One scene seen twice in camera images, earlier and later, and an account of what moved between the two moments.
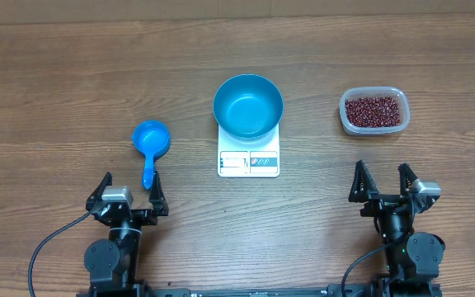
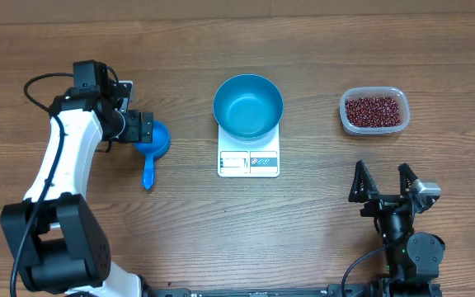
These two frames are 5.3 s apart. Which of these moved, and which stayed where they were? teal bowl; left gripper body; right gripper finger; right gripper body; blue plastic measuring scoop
Moved: left gripper body
Stayed: teal bowl; right gripper body; blue plastic measuring scoop; right gripper finger
